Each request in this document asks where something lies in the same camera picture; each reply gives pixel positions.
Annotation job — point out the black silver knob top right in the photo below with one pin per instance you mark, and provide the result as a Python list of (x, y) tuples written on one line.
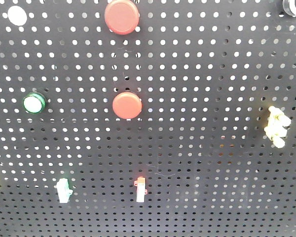
[(289, 7)]

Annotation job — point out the lower red push button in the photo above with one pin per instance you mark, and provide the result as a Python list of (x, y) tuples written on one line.
[(127, 105)]

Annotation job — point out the red push button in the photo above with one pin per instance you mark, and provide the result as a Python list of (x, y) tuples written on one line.
[(121, 16), (127, 105)]

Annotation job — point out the black perforated pegboard panel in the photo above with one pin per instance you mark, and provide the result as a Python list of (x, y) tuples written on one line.
[(206, 72)]

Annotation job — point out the upper red push button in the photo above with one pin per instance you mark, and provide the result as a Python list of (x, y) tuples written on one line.
[(121, 16)]

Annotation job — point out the green illuminated push button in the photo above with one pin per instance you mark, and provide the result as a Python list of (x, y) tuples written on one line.
[(34, 102)]

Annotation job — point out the white round cap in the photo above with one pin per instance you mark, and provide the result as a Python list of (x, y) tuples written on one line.
[(17, 15)]

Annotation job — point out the white red toggle switch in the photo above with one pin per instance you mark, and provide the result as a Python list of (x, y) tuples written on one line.
[(141, 190)]

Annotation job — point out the white green toggle switch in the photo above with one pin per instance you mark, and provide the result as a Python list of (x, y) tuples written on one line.
[(63, 190)]

